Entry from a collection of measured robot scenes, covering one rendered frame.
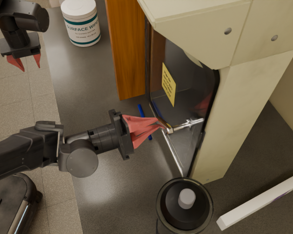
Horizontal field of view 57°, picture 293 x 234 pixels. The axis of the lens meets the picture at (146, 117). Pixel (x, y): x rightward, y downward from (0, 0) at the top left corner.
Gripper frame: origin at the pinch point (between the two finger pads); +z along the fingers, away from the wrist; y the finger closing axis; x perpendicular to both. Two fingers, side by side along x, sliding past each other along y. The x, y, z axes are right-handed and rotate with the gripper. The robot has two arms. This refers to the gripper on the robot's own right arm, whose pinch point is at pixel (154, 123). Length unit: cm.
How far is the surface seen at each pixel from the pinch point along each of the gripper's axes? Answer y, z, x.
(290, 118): -18, 50, 12
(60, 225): -84, -45, 86
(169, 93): 5.0, 5.6, 2.9
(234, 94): 9.2, 8.7, -18.9
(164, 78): 8.4, 5.7, 4.6
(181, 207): -9.7, -2.7, -17.4
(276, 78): 10.0, 16.2, -19.6
